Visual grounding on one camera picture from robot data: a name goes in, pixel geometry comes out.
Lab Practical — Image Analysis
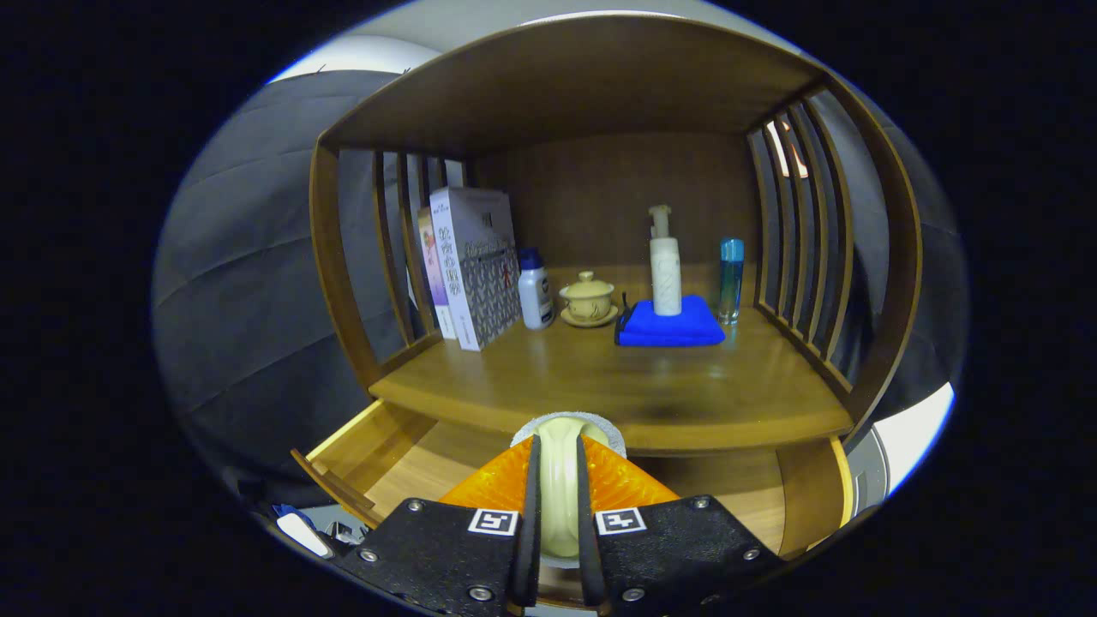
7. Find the thick white patterned book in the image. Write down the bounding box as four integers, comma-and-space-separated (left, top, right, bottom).
429, 187, 524, 352

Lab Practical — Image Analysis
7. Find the green handled grey scrub stone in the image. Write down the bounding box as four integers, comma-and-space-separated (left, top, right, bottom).
511, 411, 627, 571

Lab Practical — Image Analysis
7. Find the brown wooden cabinet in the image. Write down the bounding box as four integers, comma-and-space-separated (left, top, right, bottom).
309, 13, 924, 558

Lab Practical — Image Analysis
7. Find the yellow lidded teacup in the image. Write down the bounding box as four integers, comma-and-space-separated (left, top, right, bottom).
559, 271, 620, 329

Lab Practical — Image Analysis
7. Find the thin purple book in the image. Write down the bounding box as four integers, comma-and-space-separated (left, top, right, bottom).
417, 206, 459, 341

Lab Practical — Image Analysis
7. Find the blue folded cloth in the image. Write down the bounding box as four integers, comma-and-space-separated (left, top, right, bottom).
614, 294, 727, 348

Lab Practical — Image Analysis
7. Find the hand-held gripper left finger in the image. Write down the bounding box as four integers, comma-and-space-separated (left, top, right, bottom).
334, 434, 543, 617

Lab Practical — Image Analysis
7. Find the white bottle blue cap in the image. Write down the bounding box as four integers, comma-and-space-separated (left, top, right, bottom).
518, 248, 555, 331

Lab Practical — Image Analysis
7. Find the brown wooden drawer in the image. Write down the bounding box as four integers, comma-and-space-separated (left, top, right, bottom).
290, 398, 855, 558

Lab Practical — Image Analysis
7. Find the black backdrop cloth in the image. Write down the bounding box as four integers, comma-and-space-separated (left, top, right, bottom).
153, 69, 969, 515

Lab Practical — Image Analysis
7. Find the wooden countertop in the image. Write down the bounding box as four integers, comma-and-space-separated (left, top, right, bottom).
369, 296, 855, 455

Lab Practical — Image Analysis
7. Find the blue glass bottle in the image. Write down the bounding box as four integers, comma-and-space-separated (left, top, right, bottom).
718, 238, 746, 325

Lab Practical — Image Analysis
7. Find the white plastic object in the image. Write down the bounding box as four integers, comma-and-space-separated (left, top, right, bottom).
276, 512, 335, 560

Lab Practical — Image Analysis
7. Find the white pump bottle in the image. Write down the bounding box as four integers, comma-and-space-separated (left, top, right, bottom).
647, 205, 684, 317

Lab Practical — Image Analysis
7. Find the white grey drawer unit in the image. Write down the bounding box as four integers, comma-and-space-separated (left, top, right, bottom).
848, 381, 956, 515

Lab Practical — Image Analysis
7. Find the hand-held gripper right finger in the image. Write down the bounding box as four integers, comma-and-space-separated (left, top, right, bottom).
576, 434, 785, 617

